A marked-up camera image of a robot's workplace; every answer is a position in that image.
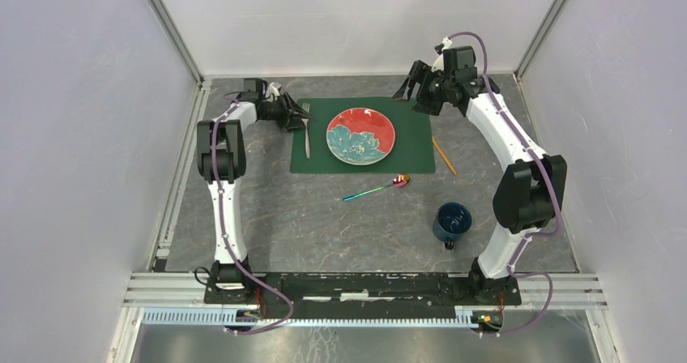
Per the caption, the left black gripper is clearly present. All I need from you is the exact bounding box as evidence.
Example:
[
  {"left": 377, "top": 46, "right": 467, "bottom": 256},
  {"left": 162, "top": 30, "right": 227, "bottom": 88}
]
[{"left": 260, "top": 92, "right": 314, "bottom": 134}]

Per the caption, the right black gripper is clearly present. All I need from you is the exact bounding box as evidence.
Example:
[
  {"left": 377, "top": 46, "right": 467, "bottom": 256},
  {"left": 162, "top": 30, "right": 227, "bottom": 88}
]
[{"left": 392, "top": 60, "right": 454, "bottom": 117}]

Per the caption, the silver metal fork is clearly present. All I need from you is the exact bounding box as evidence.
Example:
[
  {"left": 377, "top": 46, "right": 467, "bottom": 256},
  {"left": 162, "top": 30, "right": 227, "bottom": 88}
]
[{"left": 302, "top": 102, "right": 310, "bottom": 159}]

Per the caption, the green rectangular placemat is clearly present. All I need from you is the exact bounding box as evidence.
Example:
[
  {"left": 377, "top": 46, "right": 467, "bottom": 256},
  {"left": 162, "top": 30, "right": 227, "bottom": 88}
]
[{"left": 290, "top": 96, "right": 436, "bottom": 174}]

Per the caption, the red teal floral plate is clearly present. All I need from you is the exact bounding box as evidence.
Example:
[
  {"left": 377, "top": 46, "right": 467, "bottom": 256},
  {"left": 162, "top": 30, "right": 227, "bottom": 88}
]
[{"left": 326, "top": 107, "right": 396, "bottom": 166}]

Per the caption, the iridescent rainbow metal spoon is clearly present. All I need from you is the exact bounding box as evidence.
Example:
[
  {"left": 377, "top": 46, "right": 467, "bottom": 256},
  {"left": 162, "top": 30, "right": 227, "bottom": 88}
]
[{"left": 342, "top": 174, "right": 410, "bottom": 201}]

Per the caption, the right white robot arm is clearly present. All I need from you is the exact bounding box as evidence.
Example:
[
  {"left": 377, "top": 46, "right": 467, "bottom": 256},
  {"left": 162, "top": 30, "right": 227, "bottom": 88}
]
[{"left": 392, "top": 46, "right": 567, "bottom": 305}]

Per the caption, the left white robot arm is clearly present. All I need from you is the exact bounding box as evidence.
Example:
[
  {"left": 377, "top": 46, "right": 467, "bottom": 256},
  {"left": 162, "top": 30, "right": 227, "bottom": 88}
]
[{"left": 196, "top": 78, "right": 309, "bottom": 305}]

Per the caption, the yellow pencil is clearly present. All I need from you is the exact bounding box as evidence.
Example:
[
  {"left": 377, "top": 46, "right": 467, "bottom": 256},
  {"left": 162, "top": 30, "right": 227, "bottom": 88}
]
[{"left": 432, "top": 135, "right": 458, "bottom": 176}]

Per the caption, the dark blue mug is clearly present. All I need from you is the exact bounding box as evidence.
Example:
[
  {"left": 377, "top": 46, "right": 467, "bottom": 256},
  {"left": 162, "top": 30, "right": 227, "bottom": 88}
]
[{"left": 432, "top": 203, "right": 472, "bottom": 250}]

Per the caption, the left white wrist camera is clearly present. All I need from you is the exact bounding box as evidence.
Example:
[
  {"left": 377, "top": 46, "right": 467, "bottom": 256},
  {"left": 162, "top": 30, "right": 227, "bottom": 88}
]
[{"left": 265, "top": 82, "right": 283, "bottom": 101}]

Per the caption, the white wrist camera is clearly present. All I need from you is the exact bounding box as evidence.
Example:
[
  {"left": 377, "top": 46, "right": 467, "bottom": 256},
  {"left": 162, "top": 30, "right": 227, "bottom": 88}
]
[
  {"left": 431, "top": 36, "right": 453, "bottom": 72},
  {"left": 265, "top": 82, "right": 283, "bottom": 101}
]

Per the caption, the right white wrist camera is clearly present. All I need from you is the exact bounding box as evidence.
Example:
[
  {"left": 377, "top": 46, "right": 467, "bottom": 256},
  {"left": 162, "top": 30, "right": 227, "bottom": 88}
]
[{"left": 431, "top": 36, "right": 453, "bottom": 72}]

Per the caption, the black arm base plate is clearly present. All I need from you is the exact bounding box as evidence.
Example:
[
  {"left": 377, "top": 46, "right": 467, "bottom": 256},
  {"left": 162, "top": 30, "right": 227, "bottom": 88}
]
[{"left": 202, "top": 272, "right": 523, "bottom": 321}]

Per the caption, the blue slotted cable duct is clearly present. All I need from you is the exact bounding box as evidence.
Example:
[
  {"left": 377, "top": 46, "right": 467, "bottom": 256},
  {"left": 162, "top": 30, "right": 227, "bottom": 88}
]
[{"left": 142, "top": 308, "right": 502, "bottom": 330}]

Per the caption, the aluminium frame rail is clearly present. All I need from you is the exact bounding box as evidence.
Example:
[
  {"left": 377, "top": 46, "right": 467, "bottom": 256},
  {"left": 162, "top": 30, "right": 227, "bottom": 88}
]
[{"left": 123, "top": 273, "right": 608, "bottom": 311}]

